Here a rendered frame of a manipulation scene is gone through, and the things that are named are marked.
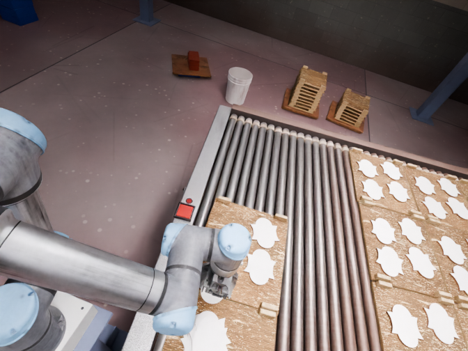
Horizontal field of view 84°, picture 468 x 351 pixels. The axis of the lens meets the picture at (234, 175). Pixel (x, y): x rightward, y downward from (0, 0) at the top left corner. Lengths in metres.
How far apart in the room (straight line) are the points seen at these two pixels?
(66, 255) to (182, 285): 0.20
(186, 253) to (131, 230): 1.64
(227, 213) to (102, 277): 0.77
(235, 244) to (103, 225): 1.76
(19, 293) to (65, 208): 1.62
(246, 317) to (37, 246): 0.73
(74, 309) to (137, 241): 1.18
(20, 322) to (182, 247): 0.40
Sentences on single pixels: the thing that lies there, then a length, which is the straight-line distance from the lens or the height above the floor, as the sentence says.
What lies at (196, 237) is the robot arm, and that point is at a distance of 0.58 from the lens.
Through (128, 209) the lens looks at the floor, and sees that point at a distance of 2.29.
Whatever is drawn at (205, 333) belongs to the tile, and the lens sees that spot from 0.94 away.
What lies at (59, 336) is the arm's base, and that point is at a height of 0.99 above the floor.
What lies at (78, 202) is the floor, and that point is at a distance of 2.41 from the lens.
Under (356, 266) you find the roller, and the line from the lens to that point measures 1.32.
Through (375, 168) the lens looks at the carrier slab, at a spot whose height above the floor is 0.95.
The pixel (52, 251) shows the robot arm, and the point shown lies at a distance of 0.47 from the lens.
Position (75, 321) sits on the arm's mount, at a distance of 1.01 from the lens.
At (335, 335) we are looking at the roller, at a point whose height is 0.92.
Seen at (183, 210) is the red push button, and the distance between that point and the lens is 1.16.
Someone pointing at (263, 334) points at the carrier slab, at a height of 0.94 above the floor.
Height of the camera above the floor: 1.91
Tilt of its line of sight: 48 degrees down
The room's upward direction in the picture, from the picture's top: 17 degrees clockwise
